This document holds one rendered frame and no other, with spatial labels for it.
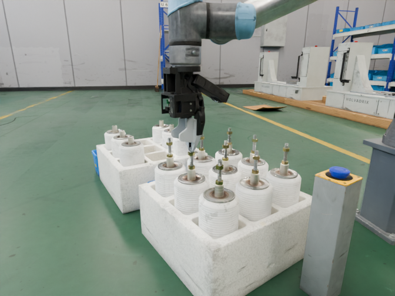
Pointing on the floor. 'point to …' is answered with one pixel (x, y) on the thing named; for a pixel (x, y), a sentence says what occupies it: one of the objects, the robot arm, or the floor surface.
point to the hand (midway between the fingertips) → (193, 145)
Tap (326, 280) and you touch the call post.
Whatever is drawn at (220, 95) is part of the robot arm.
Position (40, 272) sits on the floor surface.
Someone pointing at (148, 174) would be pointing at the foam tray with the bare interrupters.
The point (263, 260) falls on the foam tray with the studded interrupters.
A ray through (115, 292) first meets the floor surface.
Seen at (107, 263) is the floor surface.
